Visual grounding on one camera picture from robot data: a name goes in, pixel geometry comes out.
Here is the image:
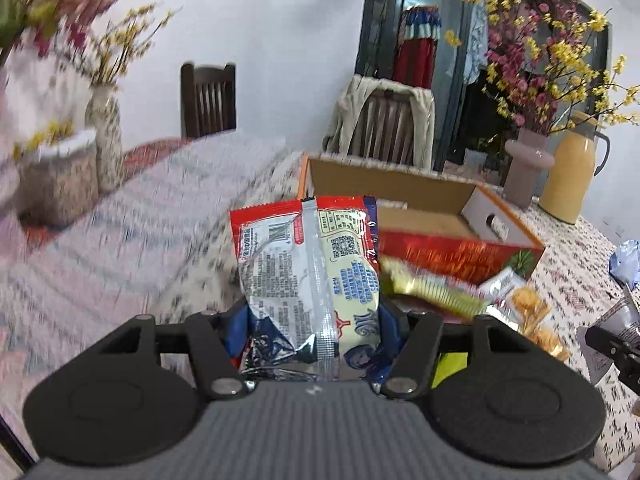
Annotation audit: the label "grey patterned cloth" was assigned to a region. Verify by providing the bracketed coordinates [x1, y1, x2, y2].
[0, 130, 301, 411]

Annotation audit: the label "blue plastic bag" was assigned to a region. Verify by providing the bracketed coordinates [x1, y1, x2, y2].
[609, 240, 640, 291]

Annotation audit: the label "pale hanging garment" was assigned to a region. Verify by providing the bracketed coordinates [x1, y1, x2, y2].
[462, 0, 490, 86]

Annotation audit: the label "orange crisp snack packet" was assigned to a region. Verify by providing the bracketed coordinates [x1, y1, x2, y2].
[507, 282, 571, 363]

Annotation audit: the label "dark framed glass door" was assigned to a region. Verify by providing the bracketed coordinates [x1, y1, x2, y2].
[355, 0, 613, 176]

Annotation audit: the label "dark wooden chair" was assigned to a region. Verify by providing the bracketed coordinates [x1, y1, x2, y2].
[180, 61, 237, 140]
[350, 89, 417, 166]

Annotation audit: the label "chair with beige jacket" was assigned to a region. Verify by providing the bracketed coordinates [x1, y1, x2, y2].
[324, 74, 436, 171]

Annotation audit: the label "pink vase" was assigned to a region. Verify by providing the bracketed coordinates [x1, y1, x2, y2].
[504, 127, 556, 209]

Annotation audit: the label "clear bag of snacks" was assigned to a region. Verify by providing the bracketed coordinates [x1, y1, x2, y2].
[17, 127, 99, 226]

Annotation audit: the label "orange cardboard box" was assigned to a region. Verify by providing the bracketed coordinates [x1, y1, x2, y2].
[297, 152, 546, 287]

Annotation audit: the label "yellow thermos jug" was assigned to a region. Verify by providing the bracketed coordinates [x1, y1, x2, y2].
[539, 111, 612, 225]

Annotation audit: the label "white snack packet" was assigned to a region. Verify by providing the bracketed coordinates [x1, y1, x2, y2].
[477, 266, 528, 311]

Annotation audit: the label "thin yellow flower branches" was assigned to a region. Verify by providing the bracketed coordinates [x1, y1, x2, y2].
[85, 5, 176, 91]

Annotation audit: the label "lime green snack packet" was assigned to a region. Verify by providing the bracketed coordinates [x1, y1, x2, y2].
[432, 350, 473, 388]

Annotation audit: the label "red blue hanging garment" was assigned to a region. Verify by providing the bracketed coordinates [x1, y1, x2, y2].
[392, 5, 443, 90]

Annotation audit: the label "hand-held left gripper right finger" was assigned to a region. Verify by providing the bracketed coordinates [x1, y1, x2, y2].
[377, 305, 532, 402]

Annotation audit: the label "white speckled vase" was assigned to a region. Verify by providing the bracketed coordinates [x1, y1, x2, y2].
[85, 85, 124, 193]

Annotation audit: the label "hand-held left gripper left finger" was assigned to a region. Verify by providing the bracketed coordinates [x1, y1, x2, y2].
[92, 304, 253, 402]

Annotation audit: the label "green striped snack packet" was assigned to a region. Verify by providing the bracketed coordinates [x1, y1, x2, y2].
[380, 255, 493, 318]

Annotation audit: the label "yellow pink flower branches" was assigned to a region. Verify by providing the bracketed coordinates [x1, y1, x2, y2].
[445, 0, 640, 136]

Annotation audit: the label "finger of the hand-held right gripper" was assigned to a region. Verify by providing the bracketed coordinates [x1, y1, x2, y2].
[576, 326, 640, 396]
[620, 282, 640, 313]

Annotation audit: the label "red silver snack packet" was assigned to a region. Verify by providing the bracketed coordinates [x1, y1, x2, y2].
[230, 195, 382, 382]

